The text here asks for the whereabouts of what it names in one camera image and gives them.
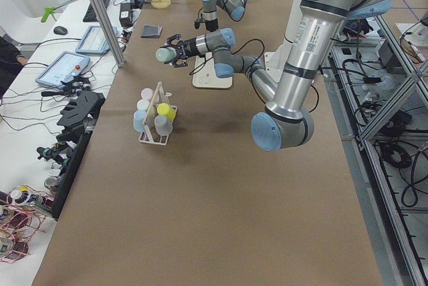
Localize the aluminium frame post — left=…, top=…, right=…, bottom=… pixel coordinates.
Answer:
left=90, top=0, right=125, bottom=68

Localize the black tool holder stand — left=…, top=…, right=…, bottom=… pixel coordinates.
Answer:
left=51, top=91, right=106, bottom=220

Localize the grey folded cloth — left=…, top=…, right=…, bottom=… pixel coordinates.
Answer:
left=140, top=25, right=163, bottom=38

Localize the cream rabbit tray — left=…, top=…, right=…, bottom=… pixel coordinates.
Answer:
left=192, top=52, right=233, bottom=89

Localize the green handled grabber tool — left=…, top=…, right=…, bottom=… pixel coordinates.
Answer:
left=40, top=0, right=78, bottom=23

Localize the far teach pendant tablet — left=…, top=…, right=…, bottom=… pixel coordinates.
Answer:
left=76, top=25, right=110, bottom=55

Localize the teach pendant tablet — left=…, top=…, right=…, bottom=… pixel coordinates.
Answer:
left=76, top=25, right=110, bottom=55
left=35, top=51, right=90, bottom=88

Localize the black computer mouse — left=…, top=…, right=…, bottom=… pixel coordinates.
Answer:
left=53, top=26, right=68, bottom=35

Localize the near teach pendant tablet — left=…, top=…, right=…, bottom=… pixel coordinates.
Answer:
left=35, top=51, right=90, bottom=88

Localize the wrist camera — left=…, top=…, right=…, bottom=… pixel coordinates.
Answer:
left=194, top=17, right=205, bottom=29

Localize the black keyboard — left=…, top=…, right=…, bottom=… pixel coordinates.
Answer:
left=82, top=0, right=113, bottom=23

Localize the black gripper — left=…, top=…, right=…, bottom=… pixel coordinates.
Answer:
left=205, top=19, right=218, bottom=31
left=165, top=34, right=199, bottom=68

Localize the grey cup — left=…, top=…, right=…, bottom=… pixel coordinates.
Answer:
left=154, top=115, right=173, bottom=136

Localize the black power adapter box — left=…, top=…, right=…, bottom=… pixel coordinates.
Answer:
left=119, top=2, right=133, bottom=27

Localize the green cup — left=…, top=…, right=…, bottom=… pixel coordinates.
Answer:
left=155, top=47, right=177, bottom=63

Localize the cream cup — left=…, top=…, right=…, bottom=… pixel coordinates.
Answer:
left=136, top=99, right=150, bottom=111

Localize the blue cup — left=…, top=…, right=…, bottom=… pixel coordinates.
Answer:
left=133, top=110, right=146, bottom=133

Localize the yellow cup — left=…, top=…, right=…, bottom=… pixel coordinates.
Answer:
left=156, top=103, right=177, bottom=122

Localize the white wire cup rack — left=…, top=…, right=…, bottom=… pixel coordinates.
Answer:
left=135, top=82, right=178, bottom=146

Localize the pink cup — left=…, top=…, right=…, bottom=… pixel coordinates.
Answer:
left=140, top=88, right=154, bottom=100

